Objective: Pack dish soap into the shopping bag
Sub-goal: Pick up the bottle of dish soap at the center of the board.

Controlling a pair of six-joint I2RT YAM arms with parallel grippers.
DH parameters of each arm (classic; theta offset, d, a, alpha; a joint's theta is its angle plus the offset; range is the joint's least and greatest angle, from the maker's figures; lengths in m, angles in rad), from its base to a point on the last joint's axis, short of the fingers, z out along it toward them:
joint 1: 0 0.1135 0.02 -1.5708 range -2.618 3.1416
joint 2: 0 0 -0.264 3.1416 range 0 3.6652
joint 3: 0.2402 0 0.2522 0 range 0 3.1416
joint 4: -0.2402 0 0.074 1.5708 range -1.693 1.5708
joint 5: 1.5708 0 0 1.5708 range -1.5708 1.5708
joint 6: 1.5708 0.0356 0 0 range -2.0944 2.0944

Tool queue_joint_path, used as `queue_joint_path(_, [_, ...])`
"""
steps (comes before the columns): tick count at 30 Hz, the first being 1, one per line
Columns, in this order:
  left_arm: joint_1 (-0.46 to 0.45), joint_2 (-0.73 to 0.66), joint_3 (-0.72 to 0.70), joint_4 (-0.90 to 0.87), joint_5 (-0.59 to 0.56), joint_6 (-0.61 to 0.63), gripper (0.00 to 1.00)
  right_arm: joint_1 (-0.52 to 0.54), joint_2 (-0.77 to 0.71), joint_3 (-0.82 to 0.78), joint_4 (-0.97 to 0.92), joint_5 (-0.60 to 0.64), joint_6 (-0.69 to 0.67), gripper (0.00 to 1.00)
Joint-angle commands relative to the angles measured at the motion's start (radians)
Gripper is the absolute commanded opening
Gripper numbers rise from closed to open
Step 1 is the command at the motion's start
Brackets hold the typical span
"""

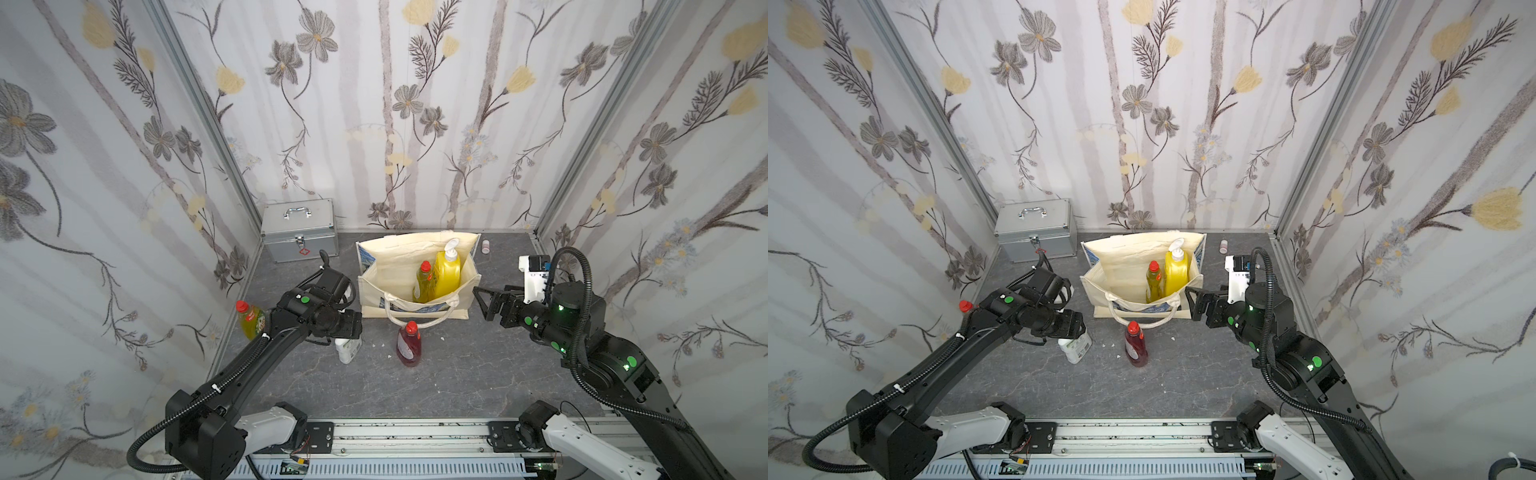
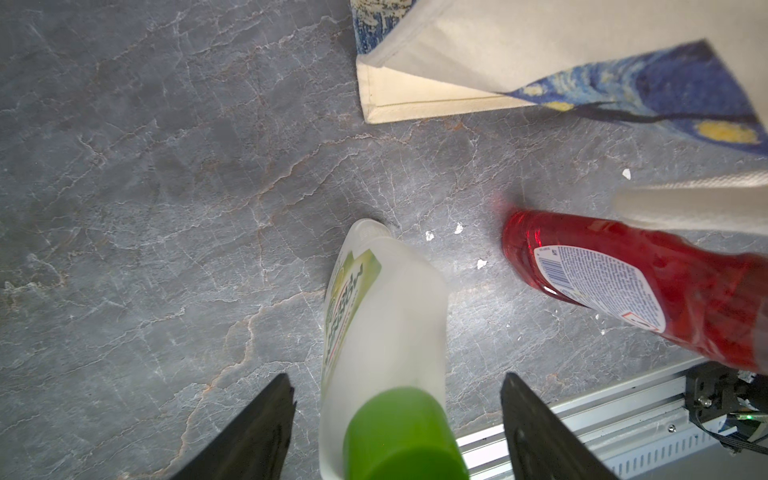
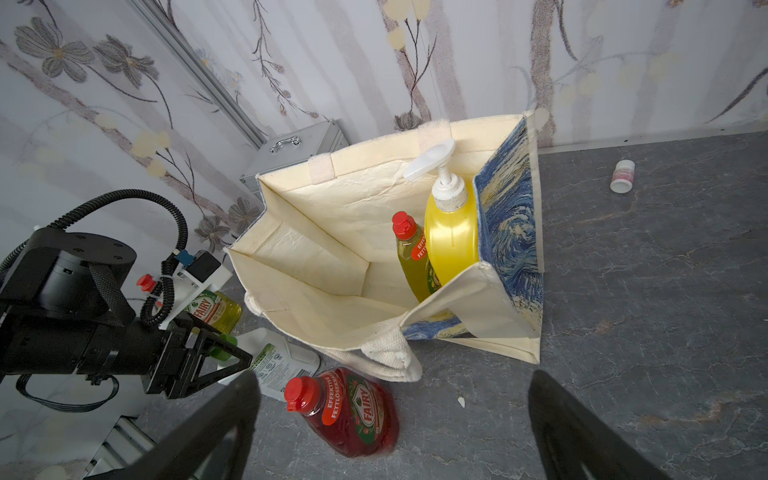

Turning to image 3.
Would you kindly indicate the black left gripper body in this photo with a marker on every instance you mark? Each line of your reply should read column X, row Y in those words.
column 175, row 357

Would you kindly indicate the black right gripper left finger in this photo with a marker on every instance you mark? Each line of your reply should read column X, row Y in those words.
column 216, row 439

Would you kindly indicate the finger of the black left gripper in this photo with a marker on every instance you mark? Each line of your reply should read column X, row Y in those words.
column 217, row 353
column 192, row 381

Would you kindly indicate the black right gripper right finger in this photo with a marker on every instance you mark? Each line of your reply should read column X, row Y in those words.
column 573, row 443

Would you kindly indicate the white bottle green cap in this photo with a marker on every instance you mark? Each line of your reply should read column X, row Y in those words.
column 275, row 361

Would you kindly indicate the cream canvas shopping bag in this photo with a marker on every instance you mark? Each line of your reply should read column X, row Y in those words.
column 320, row 262

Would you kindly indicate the yellow-green bottle red cap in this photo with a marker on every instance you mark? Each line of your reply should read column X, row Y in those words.
column 413, row 256

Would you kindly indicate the large yellow pump soap bottle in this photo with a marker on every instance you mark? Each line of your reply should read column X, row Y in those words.
column 451, row 217

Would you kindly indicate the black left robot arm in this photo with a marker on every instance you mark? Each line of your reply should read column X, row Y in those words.
column 63, row 312

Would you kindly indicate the red dish soap bottle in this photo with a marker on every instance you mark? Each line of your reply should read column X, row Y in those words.
column 354, row 415

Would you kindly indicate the green Fairy bottle at left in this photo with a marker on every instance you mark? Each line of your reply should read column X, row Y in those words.
column 216, row 310

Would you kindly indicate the silver metal case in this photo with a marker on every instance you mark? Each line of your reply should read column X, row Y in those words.
column 292, row 149

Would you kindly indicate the small white pill bottle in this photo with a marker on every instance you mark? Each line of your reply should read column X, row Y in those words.
column 623, row 177

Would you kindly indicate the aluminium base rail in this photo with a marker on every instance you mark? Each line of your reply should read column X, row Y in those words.
column 125, row 444

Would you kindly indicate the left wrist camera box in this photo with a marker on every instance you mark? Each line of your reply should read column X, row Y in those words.
column 198, row 272

